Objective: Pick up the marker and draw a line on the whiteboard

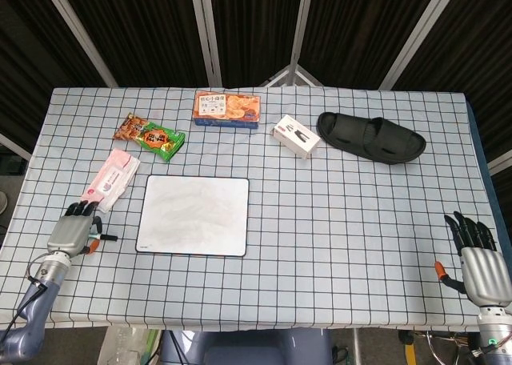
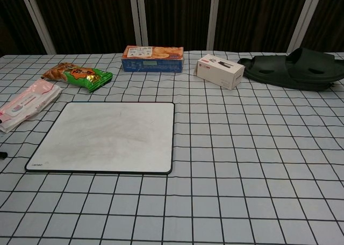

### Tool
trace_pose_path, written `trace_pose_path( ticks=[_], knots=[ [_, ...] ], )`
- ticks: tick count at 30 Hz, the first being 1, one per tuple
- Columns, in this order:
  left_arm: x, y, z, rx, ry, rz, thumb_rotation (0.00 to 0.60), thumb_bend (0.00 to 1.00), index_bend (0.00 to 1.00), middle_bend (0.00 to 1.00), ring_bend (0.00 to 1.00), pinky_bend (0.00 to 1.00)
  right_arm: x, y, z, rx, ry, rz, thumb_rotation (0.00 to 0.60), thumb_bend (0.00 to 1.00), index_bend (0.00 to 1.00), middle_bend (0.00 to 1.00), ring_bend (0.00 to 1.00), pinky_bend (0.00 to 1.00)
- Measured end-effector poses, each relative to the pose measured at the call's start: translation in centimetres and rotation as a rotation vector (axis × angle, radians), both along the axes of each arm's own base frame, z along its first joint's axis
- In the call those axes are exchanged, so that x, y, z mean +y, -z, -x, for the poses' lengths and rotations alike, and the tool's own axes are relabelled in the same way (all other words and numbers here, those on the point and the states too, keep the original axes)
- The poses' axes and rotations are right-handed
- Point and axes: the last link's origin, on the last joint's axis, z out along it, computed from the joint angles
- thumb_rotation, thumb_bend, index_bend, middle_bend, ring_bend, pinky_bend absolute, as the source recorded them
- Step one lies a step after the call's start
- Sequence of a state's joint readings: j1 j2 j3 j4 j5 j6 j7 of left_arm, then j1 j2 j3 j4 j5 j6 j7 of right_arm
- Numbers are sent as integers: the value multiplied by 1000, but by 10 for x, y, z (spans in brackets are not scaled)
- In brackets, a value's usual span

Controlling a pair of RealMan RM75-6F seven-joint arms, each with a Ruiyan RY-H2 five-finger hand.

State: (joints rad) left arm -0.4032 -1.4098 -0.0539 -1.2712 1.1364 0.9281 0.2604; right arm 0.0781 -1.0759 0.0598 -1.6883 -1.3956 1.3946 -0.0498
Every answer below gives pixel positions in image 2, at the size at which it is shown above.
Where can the black whiteboard marker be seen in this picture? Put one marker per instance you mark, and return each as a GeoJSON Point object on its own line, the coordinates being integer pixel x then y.
{"type": "Point", "coordinates": [2, 155]}

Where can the white drawing board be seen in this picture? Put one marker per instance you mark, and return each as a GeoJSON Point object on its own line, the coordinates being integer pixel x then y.
{"type": "Point", "coordinates": [107, 137]}

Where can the orange and blue biscuit box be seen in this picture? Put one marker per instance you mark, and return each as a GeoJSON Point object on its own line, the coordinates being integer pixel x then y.
{"type": "Point", "coordinates": [151, 59]}

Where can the small white product box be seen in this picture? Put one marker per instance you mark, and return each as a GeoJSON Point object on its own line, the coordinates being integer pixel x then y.
{"type": "Point", "coordinates": [219, 71]}

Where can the green and orange snack bag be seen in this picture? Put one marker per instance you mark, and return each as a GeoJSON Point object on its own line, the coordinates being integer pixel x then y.
{"type": "Point", "coordinates": [80, 77]}

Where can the black rubber slipper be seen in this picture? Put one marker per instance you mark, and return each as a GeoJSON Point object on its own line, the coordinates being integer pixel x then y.
{"type": "Point", "coordinates": [295, 71]}

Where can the pink wet wipes pack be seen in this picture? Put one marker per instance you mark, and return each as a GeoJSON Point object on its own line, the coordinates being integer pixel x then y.
{"type": "Point", "coordinates": [27, 104]}

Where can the white screen frame post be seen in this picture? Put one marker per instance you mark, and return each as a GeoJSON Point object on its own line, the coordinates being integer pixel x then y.
{"type": "Point", "coordinates": [213, 19]}
{"type": "Point", "coordinates": [302, 22]}
{"type": "Point", "coordinates": [138, 16]}
{"type": "Point", "coordinates": [37, 22]}

